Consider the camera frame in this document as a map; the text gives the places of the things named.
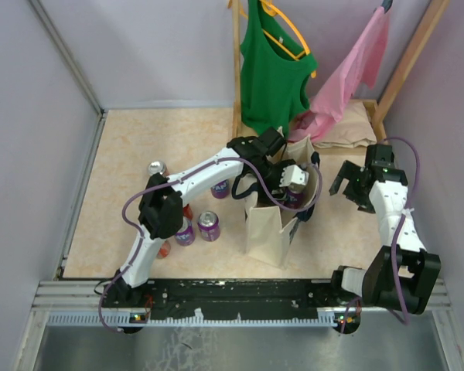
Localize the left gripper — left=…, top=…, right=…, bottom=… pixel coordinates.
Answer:
left=254, top=158, right=296, bottom=207

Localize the beige canvas tote bag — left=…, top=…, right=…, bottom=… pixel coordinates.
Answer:
left=231, top=137, right=322, bottom=268

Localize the purple Fanta can top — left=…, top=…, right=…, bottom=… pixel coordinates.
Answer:
left=284, top=188, right=305, bottom=209

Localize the purple fanta can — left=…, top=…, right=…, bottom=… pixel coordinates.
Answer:
left=174, top=216, right=195, bottom=247
left=210, top=179, right=230, bottom=199
left=284, top=188, right=305, bottom=209
left=197, top=210, right=220, bottom=242
left=288, top=183, right=305, bottom=194

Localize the red Coke can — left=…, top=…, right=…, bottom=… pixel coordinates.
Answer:
left=148, top=160, right=169, bottom=177
left=183, top=205, right=193, bottom=220
left=157, top=240, right=172, bottom=259

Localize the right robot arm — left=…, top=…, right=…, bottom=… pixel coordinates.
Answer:
left=329, top=144, right=442, bottom=315

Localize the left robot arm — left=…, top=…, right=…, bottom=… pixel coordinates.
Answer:
left=104, top=128, right=305, bottom=307

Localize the beige folded cloth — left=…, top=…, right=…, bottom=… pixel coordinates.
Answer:
left=314, top=100, right=377, bottom=148

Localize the green tank top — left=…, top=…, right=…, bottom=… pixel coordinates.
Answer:
left=240, top=1, right=318, bottom=137

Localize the wooden clothes rack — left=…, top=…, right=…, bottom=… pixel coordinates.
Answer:
left=227, top=1, right=449, bottom=141

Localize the pink shirt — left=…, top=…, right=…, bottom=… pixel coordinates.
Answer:
left=288, top=5, right=390, bottom=142

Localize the yellow clothes hanger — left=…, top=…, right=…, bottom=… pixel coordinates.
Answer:
left=227, top=0, right=318, bottom=80

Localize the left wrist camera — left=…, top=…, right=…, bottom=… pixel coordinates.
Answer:
left=279, top=165, right=309, bottom=187

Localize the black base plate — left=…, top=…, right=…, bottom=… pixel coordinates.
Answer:
left=98, top=278, right=356, bottom=321

